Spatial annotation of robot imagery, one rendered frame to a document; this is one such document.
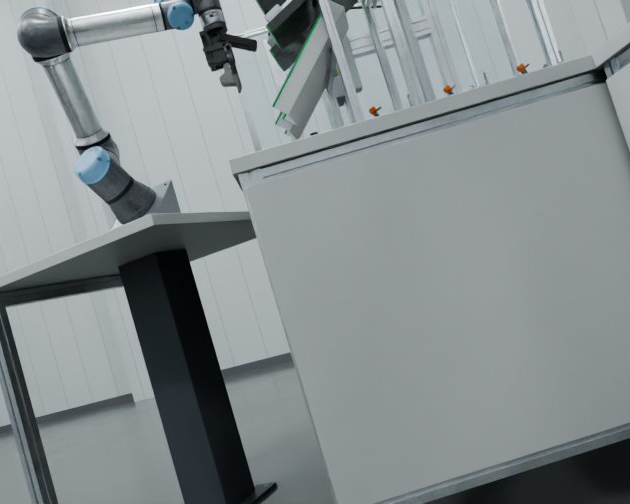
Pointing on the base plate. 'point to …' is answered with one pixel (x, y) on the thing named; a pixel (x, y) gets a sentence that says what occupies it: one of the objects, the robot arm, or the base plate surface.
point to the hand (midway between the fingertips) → (240, 88)
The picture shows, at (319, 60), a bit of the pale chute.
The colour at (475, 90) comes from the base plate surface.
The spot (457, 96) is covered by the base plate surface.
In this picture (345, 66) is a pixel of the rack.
